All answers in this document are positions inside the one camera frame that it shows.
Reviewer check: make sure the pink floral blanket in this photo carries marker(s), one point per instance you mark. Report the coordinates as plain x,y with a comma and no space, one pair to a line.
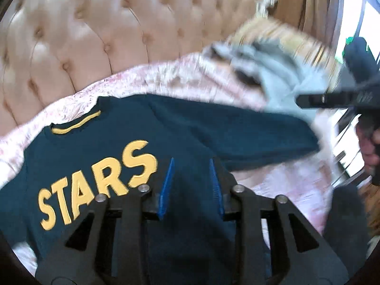
148,77

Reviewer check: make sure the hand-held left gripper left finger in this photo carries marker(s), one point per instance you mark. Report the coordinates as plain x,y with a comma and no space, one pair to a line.
166,190

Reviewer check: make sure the grey garment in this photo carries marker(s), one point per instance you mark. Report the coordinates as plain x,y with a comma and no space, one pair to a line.
282,80

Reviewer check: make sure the person's right hand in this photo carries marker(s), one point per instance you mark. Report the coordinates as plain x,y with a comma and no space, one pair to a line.
371,145

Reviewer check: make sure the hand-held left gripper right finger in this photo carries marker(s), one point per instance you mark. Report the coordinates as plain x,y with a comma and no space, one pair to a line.
215,190

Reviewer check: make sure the person's dark pants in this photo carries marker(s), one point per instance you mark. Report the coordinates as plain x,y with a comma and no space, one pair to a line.
347,228

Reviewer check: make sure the window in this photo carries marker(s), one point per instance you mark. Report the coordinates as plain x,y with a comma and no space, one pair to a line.
365,12

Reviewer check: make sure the tufted beige leather sofa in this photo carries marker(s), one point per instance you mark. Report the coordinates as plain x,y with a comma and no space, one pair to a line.
89,35

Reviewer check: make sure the dark blue sweatshirt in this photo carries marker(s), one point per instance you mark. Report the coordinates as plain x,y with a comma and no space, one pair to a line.
178,124

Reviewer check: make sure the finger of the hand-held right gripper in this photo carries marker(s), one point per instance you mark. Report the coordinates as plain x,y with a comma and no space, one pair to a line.
326,101

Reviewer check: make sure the striped cushion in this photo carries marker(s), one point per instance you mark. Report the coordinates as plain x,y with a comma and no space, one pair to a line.
297,37

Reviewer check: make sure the gold patterned curtain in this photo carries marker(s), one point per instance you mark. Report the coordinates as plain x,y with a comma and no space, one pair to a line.
311,3

